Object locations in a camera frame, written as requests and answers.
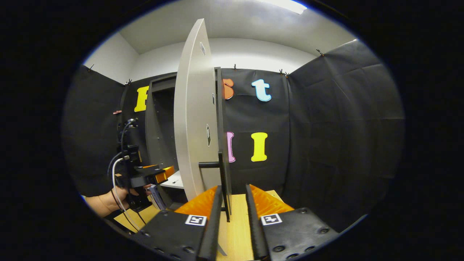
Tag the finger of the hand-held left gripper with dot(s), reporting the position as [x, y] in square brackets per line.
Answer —
[159, 172]

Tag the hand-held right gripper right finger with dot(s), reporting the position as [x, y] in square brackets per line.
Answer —
[253, 232]

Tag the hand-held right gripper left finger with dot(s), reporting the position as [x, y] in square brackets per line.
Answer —
[214, 232]

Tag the dark grey cabinet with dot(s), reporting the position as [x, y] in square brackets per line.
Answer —
[154, 119]

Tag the beige cabinet door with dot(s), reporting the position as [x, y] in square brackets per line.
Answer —
[192, 127]

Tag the blue-grey book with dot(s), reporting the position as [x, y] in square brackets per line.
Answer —
[157, 197]

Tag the black backdrop cloth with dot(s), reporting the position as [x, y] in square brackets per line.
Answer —
[326, 137]

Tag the long ceiling light panel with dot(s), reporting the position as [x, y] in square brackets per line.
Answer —
[286, 5]

